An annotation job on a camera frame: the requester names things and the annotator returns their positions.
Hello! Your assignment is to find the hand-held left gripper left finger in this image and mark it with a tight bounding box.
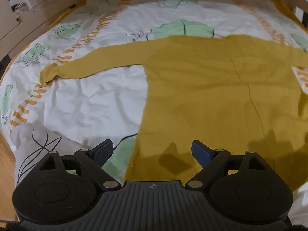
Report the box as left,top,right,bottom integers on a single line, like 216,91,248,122
37,139,121,191

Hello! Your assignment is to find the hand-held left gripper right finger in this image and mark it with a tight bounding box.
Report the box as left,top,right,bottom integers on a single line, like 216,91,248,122
185,140,268,191

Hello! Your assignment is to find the mustard yellow sweater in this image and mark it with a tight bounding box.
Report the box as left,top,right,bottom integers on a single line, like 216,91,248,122
40,35,308,193

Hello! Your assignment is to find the white printed duvet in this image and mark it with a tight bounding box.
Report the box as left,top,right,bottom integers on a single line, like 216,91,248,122
0,0,308,222

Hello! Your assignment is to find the yellow bed sheet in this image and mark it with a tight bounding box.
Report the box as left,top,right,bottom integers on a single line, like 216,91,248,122
48,0,299,29

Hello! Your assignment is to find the wooden bed frame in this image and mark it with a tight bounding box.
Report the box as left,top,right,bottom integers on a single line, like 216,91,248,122
0,0,308,62

